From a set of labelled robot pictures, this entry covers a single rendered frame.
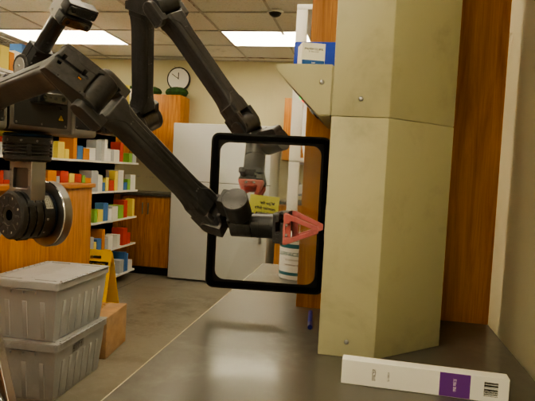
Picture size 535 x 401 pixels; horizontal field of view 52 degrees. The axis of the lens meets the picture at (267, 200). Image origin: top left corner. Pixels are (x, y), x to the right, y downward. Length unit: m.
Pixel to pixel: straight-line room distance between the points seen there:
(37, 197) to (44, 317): 1.55
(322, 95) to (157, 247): 5.61
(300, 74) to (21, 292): 2.41
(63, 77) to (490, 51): 1.00
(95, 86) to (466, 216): 0.93
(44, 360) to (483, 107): 2.55
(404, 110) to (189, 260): 5.37
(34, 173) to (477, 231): 1.22
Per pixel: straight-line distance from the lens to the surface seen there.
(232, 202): 1.17
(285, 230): 1.17
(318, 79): 1.09
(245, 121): 1.47
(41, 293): 3.16
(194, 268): 6.33
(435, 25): 1.20
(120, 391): 0.94
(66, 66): 1.13
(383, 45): 1.10
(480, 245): 1.48
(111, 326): 3.92
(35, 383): 3.33
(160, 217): 6.54
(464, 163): 1.46
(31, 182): 1.70
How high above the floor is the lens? 1.30
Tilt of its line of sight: 3 degrees down
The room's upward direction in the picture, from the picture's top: 3 degrees clockwise
